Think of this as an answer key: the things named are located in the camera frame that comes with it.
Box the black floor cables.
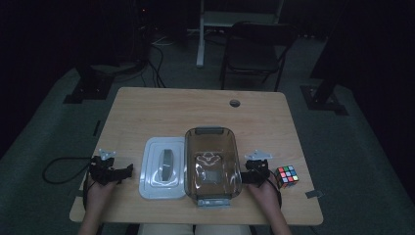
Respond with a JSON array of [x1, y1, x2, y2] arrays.
[[147, 41, 168, 89]]

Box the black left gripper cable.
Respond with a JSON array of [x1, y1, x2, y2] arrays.
[[41, 157, 95, 210]]

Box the person's left hand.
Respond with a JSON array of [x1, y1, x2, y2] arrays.
[[85, 177, 119, 211]]

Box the black folding chair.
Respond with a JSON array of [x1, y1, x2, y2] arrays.
[[219, 21, 300, 93]]

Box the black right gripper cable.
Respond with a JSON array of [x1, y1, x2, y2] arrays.
[[269, 171, 283, 210]]

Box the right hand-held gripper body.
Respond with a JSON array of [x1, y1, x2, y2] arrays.
[[244, 149, 274, 179]]

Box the black stand base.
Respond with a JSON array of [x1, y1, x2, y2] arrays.
[[63, 64, 115, 105], [300, 84, 349, 117]]

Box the brown transparent plastic container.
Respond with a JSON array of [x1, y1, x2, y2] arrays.
[[184, 125, 244, 208]]

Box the colourful puzzle cube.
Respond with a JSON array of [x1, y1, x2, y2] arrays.
[[274, 164, 300, 190]]

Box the white metal desk frame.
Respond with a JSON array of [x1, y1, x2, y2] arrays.
[[196, 0, 285, 69]]

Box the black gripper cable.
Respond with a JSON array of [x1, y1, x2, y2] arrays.
[[269, 171, 283, 210], [41, 157, 95, 210]]

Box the grey tape strip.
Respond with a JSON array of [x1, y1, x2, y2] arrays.
[[304, 189, 324, 200]]

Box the white container lid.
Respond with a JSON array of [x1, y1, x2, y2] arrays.
[[138, 136, 187, 201]]

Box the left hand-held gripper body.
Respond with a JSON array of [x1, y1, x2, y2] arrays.
[[89, 148, 124, 187]]

